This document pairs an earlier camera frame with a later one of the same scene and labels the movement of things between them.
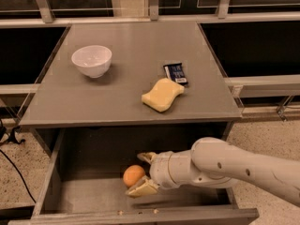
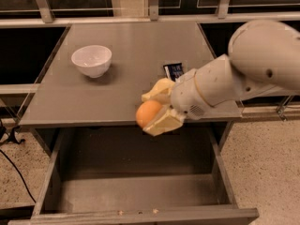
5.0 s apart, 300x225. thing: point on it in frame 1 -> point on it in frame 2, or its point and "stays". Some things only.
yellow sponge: x=161 y=94 stays
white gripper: x=159 y=169 -> x=187 y=95
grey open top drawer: x=81 y=180 stays
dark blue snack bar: x=175 y=72 stays
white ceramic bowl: x=94 y=60 stays
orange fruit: x=132 y=174 -> x=146 y=112
